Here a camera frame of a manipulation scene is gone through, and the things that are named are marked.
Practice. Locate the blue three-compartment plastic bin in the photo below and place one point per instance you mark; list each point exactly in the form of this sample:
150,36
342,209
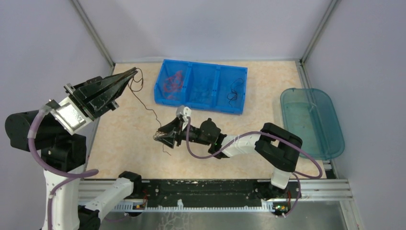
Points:
202,86

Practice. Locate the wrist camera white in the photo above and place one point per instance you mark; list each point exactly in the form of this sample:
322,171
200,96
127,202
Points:
68,114
183,113

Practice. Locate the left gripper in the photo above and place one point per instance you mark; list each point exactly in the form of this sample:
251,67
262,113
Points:
94,96

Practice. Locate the teal translucent plastic tray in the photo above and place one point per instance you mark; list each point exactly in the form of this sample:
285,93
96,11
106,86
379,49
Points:
310,114

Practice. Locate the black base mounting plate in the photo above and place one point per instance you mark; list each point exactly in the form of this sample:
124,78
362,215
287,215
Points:
221,193

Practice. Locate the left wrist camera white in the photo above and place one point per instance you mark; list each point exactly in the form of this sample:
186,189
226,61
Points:
68,114

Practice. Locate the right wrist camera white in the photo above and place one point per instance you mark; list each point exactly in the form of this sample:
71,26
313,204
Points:
183,113

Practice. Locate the aluminium frame rail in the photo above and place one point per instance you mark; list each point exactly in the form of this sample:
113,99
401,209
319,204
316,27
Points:
311,190

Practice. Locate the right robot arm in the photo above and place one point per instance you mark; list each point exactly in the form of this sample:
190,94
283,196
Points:
276,145

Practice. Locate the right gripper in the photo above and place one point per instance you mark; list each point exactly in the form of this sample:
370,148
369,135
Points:
177,124

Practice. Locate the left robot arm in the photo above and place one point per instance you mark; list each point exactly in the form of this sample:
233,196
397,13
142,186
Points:
51,135

